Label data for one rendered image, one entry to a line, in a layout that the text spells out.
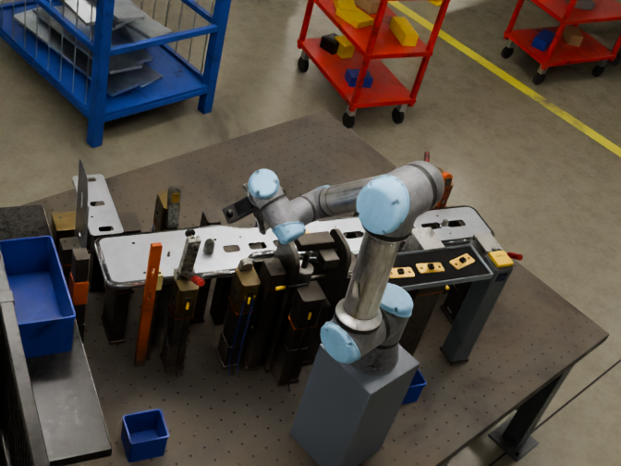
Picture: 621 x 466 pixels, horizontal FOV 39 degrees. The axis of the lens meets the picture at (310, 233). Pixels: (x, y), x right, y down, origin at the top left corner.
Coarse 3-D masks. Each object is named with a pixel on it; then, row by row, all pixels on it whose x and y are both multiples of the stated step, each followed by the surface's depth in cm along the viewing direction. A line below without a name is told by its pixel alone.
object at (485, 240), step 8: (488, 232) 297; (472, 240) 295; (480, 240) 293; (488, 240) 294; (480, 248) 292; (488, 248) 290; (456, 288) 308; (464, 288) 304; (448, 296) 312; (456, 296) 308; (464, 296) 304; (448, 304) 312; (456, 304) 308; (448, 312) 313; (456, 312) 309; (448, 320) 313
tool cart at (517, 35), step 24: (552, 0) 611; (576, 0) 580; (600, 0) 632; (576, 24) 669; (504, 48) 642; (528, 48) 621; (552, 48) 602; (576, 48) 640; (600, 48) 650; (600, 72) 657
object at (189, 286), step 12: (180, 288) 246; (192, 288) 247; (180, 300) 248; (192, 300) 250; (180, 312) 251; (192, 312) 253; (168, 324) 261; (180, 324) 256; (168, 336) 262; (180, 336) 260; (168, 348) 262; (180, 348) 263; (168, 360) 265; (180, 360) 267
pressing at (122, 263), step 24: (432, 216) 307; (456, 216) 310; (480, 216) 314; (96, 240) 261; (120, 240) 263; (144, 240) 265; (168, 240) 267; (216, 240) 272; (240, 240) 275; (264, 240) 277; (360, 240) 288; (456, 240) 299; (120, 264) 255; (144, 264) 257; (168, 264) 259; (216, 264) 264; (120, 288) 249
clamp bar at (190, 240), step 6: (186, 234) 240; (192, 234) 241; (186, 240) 239; (192, 240) 238; (198, 240) 238; (186, 246) 240; (192, 246) 238; (198, 246) 240; (186, 252) 240; (192, 252) 241; (186, 258) 242; (192, 258) 243; (180, 264) 246; (186, 264) 245; (192, 264) 246; (180, 270) 246; (186, 270) 247; (192, 270) 248; (180, 276) 248
